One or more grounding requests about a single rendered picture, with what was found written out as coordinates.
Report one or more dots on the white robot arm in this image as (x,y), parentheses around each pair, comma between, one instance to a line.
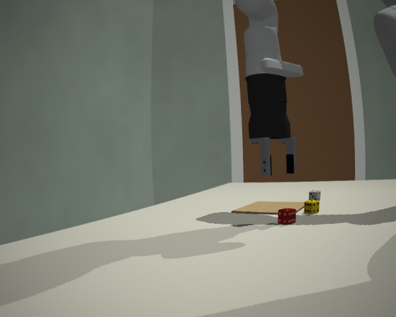
(263,20)

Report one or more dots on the tan mat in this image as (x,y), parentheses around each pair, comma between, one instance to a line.
(269,207)

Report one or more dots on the white die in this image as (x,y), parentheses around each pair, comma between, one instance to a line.
(315,195)

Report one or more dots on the yellow die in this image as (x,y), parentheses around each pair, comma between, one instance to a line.
(311,206)

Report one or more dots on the red die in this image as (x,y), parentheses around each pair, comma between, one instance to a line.
(286,216)

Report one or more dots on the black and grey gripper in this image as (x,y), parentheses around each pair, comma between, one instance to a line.
(267,100)

